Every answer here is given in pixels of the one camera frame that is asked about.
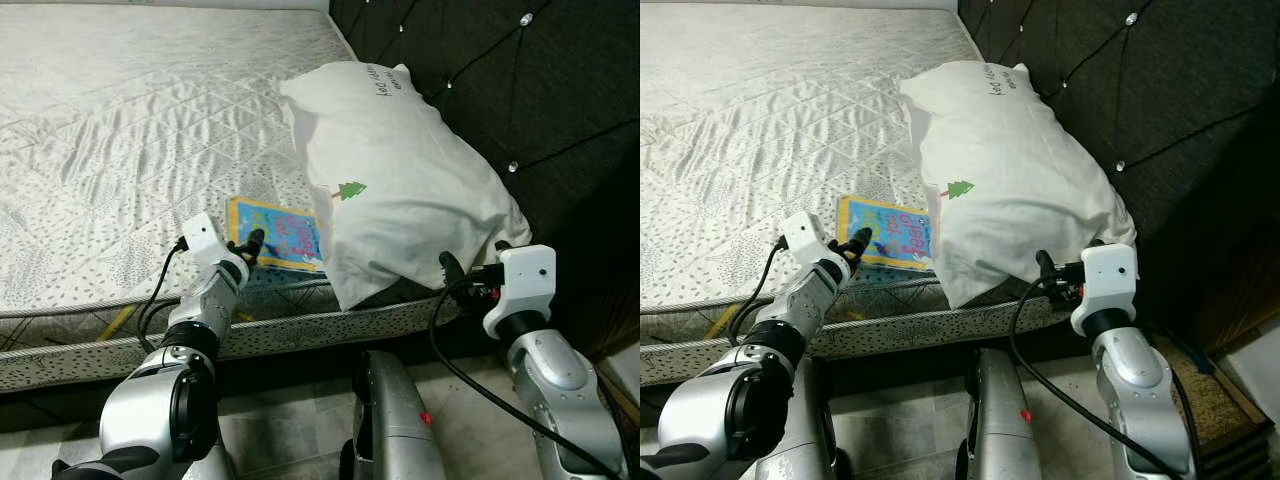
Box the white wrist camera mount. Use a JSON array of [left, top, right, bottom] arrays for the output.
[[179, 211, 232, 264], [482, 244, 558, 337], [779, 209, 834, 264], [1069, 241, 1142, 337]]

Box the white quilted mattress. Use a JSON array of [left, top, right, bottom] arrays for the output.
[[640, 8, 1093, 343], [0, 8, 463, 347]]

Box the black tufted headboard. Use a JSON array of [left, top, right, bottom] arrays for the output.
[[958, 0, 1280, 358], [328, 0, 641, 363]]

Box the yellow blue children's board book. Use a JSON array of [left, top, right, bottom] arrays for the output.
[[227, 195, 327, 274], [836, 193, 934, 272]]

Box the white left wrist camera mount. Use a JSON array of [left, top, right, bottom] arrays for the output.
[[779, 209, 834, 264], [179, 211, 232, 264]]

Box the white pillow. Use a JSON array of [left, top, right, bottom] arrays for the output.
[[277, 61, 534, 312], [897, 59, 1139, 310]]

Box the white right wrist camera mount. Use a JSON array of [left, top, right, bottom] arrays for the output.
[[1069, 241, 1142, 337], [482, 244, 558, 337]]

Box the silver right robot leg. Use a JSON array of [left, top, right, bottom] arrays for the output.
[[339, 349, 449, 480], [954, 347, 1048, 480]]

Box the spotted fabric bed base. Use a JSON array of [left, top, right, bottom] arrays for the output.
[[640, 294, 1093, 388], [0, 294, 491, 394]]

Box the yellow tape strip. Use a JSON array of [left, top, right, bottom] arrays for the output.
[[703, 304, 742, 342]]

